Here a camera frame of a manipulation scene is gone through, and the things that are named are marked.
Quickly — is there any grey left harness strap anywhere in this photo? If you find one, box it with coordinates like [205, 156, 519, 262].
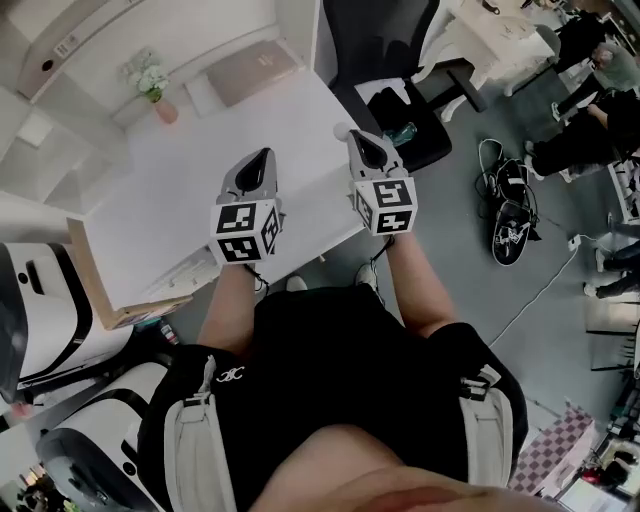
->
[162, 354, 239, 512]

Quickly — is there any grey harness strap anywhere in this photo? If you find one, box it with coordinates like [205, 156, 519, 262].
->
[457, 364, 516, 489]
[162, 354, 239, 512]

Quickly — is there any grey file binder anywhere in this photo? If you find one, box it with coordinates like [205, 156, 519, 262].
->
[14, 0, 146, 106]

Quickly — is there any person's black shirt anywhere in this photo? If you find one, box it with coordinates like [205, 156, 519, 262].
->
[137, 284, 529, 512]

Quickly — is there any person's bare neck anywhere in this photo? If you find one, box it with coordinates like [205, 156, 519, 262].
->
[259, 424, 551, 512]

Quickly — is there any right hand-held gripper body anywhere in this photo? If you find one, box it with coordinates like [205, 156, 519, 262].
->
[351, 165, 419, 238]

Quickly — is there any black cloth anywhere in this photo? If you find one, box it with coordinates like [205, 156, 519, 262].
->
[367, 85, 414, 129]

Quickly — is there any white storage shelving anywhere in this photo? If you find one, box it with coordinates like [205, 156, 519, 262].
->
[607, 159, 640, 224]

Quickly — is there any cardboard box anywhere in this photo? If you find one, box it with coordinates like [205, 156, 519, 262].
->
[66, 217, 195, 331]

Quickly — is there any grey right harness strap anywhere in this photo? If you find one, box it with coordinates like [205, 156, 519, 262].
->
[457, 364, 516, 489]

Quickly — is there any white dressing table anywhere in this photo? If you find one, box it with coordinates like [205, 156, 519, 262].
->
[412, 0, 544, 121]

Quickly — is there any pink checkered cloth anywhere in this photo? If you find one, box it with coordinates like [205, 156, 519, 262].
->
[509, 404, 596, 496]

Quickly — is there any person's left forearm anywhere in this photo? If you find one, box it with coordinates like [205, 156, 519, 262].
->
[197, 262, 261, 359]

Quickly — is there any white power cable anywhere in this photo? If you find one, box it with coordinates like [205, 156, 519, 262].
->
[487, 232, 609, 349]

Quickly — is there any pink laptop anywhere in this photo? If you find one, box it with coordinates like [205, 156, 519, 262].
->
[205, 38, 307, 109]

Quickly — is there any black office chair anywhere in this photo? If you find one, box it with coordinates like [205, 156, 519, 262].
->
[322, 0, 489, 174]

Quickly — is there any pink vase with white flowers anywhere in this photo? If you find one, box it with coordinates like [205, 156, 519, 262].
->
[119, 47, 180, 126]

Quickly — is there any person's right white shoe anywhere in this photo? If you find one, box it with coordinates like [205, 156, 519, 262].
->
[355, 264, 380, 291]

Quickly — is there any white desk with hutch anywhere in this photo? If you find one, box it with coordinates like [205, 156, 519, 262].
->
[0, 0, 374, 331]

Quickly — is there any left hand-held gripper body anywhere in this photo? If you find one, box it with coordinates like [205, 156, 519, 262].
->
[208, 189, 288, 267]

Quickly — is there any person's right forearm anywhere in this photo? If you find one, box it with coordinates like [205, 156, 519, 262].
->
[384, 234, 459, 339]

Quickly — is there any white and black machine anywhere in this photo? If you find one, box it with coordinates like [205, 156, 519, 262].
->
[34, 360, 169, 512]
[0, 241, 134, 406]

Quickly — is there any grey chair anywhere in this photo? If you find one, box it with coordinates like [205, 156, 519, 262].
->
[532, 22, 564, 66]

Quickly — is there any green bottle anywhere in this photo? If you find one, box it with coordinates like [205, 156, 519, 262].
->
[382, 121, 418, 147]

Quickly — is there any white pad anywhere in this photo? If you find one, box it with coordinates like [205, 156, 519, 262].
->
[183, 74, 221, 119]

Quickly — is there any black bag with cables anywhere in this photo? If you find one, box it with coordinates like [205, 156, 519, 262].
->
[474, 137, 544, 269]

